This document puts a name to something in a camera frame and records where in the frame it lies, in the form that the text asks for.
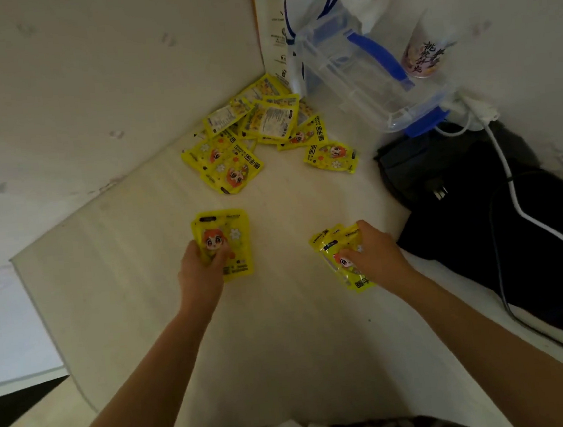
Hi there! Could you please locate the person's right hand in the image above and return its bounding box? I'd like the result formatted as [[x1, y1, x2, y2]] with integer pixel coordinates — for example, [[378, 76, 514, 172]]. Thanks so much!
[[335, 215, 420, 299]]

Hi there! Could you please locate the person's left hand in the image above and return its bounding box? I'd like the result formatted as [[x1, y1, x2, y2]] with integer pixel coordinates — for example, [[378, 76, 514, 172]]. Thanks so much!
[[174, 237, 238, 314]]

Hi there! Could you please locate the yellow cartoon snack packet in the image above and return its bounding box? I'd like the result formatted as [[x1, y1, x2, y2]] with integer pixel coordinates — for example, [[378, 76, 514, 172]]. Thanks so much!
[[319, 224, 375, 297], [307, 225, 347, 259], [189, 207, 256, 284]]

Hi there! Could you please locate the person's left forearm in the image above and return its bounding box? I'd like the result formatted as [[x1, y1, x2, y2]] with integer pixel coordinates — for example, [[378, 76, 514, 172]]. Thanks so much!
[[36, 302, 228, 427]]

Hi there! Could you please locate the person's right forearm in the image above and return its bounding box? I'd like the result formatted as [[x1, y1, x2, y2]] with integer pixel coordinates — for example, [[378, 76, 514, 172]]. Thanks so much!
[[391, 253, 563, 427]]

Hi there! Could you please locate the pile of yellow packets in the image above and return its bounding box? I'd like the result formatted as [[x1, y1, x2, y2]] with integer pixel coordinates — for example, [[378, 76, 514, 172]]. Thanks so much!
[[174, 65, 361, 199]]

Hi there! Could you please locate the black bag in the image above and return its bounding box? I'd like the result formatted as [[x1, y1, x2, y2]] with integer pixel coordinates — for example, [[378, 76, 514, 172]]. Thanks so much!
[[372, 113, 563, 356]]

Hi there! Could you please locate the white power adapter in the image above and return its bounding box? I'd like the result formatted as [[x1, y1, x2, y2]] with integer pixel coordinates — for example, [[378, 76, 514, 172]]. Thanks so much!
[[440, 86, 502, 135]]

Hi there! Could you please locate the white cup with pink print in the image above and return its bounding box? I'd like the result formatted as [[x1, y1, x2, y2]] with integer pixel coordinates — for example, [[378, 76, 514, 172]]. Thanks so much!
[[396, 3, 464, 81]]

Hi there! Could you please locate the white paper bag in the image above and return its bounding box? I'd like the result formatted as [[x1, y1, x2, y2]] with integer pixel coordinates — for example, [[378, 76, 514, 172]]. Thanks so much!
[[253, 0, 372, 100]]

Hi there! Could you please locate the white crumpled tissue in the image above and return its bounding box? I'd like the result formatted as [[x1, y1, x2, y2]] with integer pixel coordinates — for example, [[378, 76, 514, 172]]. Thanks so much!
[[338, 0, 398, 37]]

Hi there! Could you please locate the black cable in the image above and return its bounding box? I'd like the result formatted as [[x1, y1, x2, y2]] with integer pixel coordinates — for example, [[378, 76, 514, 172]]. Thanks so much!
[[483, 168, 563, 390]]

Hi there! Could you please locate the clear container with blue handle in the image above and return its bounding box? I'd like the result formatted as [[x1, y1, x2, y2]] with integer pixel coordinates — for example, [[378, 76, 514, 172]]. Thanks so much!
[[282, 0, 458, 149]]

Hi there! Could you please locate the white cable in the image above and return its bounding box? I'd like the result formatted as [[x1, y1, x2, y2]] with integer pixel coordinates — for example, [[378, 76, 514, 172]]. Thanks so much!
[[434, 111, 563, 261]]

